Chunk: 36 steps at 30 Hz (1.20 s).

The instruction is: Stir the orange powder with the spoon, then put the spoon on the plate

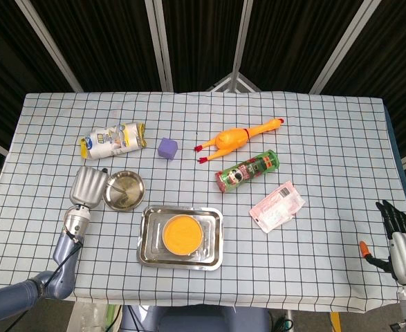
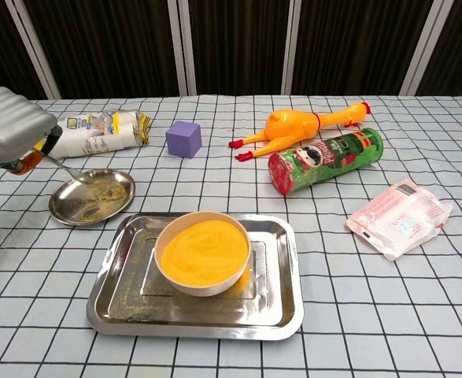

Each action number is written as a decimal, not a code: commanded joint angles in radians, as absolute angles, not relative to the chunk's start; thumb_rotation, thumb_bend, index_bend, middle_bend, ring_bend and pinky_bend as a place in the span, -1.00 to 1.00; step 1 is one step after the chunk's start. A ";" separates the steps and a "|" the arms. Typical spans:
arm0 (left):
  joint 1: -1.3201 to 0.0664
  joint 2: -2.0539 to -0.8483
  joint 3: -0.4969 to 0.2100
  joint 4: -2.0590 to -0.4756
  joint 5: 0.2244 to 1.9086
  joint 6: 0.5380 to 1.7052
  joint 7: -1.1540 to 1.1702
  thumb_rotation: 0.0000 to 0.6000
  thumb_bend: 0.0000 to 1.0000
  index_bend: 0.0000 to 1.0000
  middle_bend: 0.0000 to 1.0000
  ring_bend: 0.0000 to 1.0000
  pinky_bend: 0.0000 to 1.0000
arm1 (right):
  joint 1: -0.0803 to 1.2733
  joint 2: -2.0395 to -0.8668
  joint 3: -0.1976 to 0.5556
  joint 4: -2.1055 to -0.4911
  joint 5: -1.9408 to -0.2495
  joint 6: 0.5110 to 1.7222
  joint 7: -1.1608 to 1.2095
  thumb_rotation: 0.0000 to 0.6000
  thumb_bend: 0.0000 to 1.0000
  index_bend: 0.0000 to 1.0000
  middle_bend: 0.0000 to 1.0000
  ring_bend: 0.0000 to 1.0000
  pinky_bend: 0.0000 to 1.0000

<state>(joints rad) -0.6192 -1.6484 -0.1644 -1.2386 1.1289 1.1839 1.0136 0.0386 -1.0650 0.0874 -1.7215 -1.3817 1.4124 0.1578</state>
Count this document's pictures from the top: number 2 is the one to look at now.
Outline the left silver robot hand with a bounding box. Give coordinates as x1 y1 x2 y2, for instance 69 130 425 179
0 86 64 175

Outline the metal spoon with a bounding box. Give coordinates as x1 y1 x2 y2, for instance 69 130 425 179
40 151 97 185

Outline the orange bowl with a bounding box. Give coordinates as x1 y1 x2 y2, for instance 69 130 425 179
160 219 249 287

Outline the rectangular steel tray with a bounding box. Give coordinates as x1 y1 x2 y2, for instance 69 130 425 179
85 212 305 342

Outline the white bowl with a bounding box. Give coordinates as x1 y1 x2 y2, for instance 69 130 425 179
153 211 252 298

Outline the white yellow snack bag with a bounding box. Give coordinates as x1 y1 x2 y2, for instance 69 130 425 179
33 109 153 160

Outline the round steel plate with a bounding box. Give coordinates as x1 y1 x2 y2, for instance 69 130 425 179
48 169 136 227

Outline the purple foam cube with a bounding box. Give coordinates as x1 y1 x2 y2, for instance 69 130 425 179
164 120 203 160

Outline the yellow rubber chicken toy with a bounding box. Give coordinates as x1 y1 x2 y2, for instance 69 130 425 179
228 101 373 162

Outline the green Pringles can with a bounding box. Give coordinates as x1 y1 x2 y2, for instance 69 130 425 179
267 127 385 197

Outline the pink white plastic packet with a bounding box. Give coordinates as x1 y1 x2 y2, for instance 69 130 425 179
344 177 455 262

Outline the blue checkered tablecloth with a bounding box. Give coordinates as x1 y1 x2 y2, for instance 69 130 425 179
0 94 462 378

